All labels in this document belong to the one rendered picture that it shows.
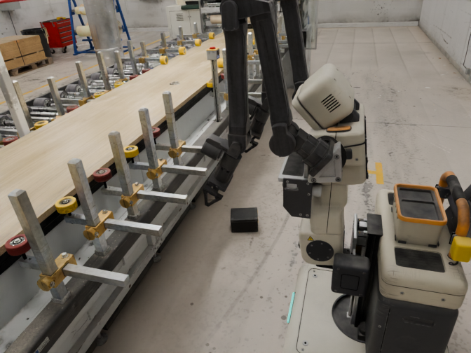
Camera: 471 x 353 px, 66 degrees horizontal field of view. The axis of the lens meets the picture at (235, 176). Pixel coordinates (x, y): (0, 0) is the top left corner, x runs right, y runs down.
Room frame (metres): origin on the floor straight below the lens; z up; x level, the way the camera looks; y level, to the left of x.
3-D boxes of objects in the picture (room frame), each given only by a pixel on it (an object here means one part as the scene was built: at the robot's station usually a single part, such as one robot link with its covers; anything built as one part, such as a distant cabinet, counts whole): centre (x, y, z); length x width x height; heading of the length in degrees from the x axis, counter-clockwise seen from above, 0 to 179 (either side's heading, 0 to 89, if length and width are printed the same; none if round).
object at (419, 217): (1.05, -0.65, 0.87); 0.23 x 0.15 x 0.11; 162
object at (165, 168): (1.65, 0.35, 0.81); 0.43 x 0.03 x 0.04; 72
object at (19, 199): (0.92, 0.65, 0.92); 0.04 x 0.04 x 0.48; 72
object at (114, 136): (1.40, 0.49, 0.89); 0.04 x 0.04 x 0.48; 72
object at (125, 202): (1.42, 0.48, 0.81); 0.14 x 0.06 x 0.05; 162
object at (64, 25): (10.44, 4.44, 0.41); 0.76 x 0.48 x 0.81; 168
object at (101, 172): (1.48, 0.62, 0.85); 0.08 x 0.08 x 0.11
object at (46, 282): (0.94, 0.64, 0.81); 0.14 x 0.06 x 0.05; 162
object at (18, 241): (1.01, 0.77, 0.85); 0.08 x 0.08 x 0.11
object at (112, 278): (0.94, 0.59, 0.81); 0.43 x 0.03 x 0.04; 72
